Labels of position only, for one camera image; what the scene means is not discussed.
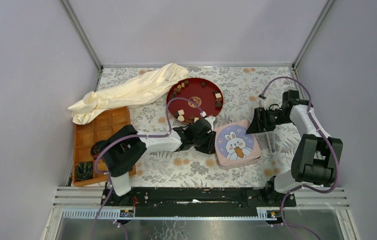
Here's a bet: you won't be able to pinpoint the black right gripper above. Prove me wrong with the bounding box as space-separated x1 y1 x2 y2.
245 107 292 135

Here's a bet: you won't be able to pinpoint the silver tin lid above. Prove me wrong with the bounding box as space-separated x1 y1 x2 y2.
214 119 262 160

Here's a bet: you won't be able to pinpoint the silver metal tongs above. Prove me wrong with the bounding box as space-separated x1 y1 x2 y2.
258 100 277 153

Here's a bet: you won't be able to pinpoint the pink tin with white dividers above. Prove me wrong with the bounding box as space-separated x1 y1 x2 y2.
217 157 260 170

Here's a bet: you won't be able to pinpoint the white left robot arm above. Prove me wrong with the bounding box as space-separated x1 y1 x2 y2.
90 116 216 206

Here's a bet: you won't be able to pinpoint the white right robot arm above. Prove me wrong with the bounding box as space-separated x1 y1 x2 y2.
246 90 343 207

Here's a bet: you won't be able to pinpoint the red round tray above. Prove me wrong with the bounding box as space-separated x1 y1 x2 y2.
166 77 224 124

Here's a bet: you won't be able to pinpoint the cream cloth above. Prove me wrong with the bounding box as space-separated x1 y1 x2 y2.
68 63 189 125

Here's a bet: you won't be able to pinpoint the wooden compartment tray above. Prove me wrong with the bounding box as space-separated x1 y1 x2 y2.
72 107 131 187

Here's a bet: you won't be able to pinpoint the black paper cup liners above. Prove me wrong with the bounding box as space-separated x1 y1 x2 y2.
75 140 110 181

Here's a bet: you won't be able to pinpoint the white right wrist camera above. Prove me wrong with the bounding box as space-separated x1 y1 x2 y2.
258 95 274 110

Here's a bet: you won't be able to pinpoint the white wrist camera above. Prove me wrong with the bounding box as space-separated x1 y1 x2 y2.
258 95 274 110
200 111 216 130

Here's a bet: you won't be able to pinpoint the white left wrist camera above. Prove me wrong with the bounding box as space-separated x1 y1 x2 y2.
200 111 216 130

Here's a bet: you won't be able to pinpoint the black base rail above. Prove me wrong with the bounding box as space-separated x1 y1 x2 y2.
100 187 297 218

